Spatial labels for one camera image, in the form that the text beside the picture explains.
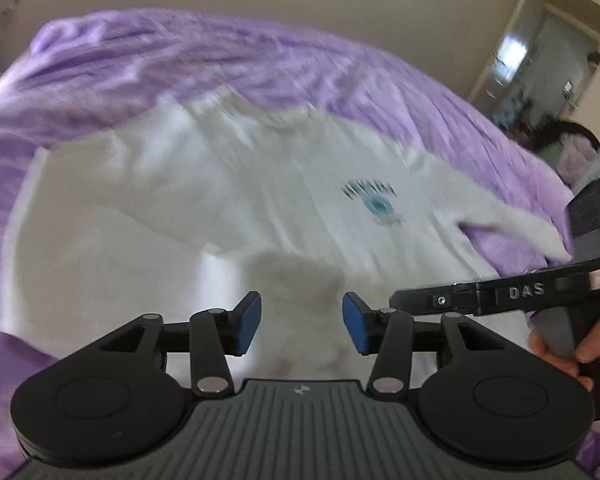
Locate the purple bed cover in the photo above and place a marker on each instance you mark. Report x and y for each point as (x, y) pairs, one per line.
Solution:
(81, 75)

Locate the person's right hand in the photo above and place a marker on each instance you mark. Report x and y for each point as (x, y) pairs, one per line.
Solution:
(587, 351)

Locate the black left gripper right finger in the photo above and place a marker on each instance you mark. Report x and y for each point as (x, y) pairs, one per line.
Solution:
(476, 394)

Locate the white printed t-shirt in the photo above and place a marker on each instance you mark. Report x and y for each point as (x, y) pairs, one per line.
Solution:
(195, 204)

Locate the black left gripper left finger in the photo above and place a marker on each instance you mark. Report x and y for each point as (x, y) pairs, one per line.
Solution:
(130, 391)

